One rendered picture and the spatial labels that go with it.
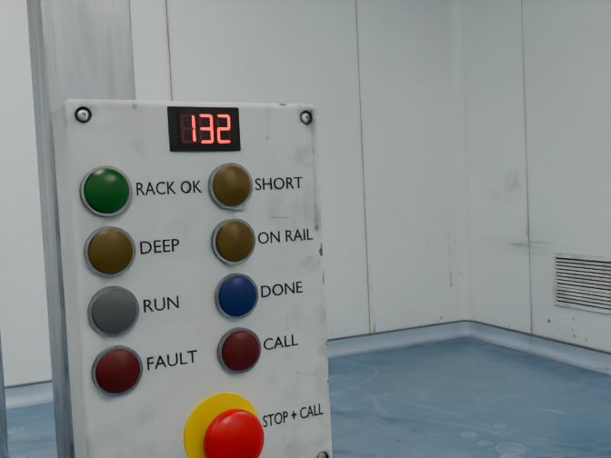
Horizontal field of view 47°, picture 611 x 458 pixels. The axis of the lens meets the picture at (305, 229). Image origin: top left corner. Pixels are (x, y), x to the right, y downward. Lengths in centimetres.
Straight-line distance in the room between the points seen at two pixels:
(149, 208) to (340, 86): 393
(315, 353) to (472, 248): 426
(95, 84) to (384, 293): 404
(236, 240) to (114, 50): 16
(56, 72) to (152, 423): 23
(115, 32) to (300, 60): 376
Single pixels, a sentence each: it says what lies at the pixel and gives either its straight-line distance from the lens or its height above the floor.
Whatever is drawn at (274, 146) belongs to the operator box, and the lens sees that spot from 47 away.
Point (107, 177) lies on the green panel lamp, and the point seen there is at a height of 102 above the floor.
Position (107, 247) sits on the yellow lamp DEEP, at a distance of 43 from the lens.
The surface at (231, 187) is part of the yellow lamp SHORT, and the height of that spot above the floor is 101.
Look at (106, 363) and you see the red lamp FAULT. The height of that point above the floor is 91.
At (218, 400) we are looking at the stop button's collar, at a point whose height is 87.
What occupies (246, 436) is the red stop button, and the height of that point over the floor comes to 86.
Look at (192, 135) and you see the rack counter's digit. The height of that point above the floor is 104.
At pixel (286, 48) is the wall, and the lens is 424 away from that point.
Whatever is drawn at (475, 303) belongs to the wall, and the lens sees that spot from 478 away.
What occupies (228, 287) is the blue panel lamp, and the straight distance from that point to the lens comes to 45.
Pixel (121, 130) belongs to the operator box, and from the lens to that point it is 44.
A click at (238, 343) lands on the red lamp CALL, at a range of 46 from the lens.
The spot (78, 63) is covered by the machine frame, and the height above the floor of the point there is 110.
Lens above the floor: 101
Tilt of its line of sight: 3 degrees down
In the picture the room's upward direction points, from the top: 3 degrees counter-clockwise
